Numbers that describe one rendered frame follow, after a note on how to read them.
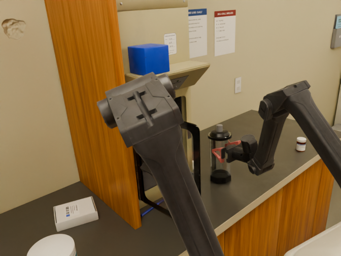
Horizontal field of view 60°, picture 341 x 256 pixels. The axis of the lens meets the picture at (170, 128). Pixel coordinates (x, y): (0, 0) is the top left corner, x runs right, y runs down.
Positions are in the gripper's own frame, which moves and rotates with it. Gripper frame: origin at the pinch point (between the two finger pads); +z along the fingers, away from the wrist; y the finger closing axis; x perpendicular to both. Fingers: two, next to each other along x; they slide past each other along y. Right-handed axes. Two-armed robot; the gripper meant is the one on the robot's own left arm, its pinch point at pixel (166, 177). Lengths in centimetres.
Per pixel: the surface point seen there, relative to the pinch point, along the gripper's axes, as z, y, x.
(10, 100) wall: -25, 10, -68
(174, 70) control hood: -21.1, -27.7, -10.4
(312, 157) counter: 61, -72, 18
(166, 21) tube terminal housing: -32, -42, -21
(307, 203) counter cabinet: 96, -65, 17
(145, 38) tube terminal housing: -31.4, -30.4, -21.9
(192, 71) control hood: -16.0, -34.9, -9.6
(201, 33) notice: 7, -98, -57
